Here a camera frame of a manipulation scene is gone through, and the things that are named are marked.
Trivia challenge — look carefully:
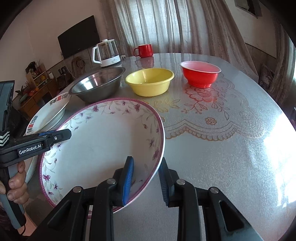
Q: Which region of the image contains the beige window curtain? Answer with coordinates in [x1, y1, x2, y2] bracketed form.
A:
[99, 1, 258, 81]

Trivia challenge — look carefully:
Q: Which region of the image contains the red plastic bowl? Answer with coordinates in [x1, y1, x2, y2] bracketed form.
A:
[180, 61, 221, 88]

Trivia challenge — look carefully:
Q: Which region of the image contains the wooden shelf with items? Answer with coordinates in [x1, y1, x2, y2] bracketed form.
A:
[25, 61, 49, 88]

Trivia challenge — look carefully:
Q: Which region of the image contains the yellow plastic bowl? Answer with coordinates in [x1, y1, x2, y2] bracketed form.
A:
[125, 68, 175, 97]

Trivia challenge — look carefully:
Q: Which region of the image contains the purple floral rimmed plate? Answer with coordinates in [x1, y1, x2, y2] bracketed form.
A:
[40, 98, 165, 206]

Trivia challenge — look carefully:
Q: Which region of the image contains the white glass electric kettle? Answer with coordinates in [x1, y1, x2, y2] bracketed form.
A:
[92, 39, 120, 67]

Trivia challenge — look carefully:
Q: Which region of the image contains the wooden cabinet desk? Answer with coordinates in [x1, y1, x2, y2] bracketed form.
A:
[13, 78, 59, 120]

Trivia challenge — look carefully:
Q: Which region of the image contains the black wall television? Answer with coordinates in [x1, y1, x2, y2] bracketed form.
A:
[58, 16, 100, 59]

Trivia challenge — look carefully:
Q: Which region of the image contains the person's left hand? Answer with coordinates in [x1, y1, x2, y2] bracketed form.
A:
[0, 161, 29, 204]

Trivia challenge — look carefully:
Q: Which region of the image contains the stainless steel bowl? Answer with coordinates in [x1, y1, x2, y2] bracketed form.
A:
[68, 67, 125, 103]

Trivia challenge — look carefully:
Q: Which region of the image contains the red character patterned plate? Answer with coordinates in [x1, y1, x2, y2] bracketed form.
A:
[25, 92, 71, 135]

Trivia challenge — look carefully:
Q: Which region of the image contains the red mug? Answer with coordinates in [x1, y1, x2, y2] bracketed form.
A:
[133, 44, 154, 58]

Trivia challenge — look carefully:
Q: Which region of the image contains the wooden chair by wall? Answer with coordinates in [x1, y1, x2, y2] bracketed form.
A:
[71, 56, 85, 78]

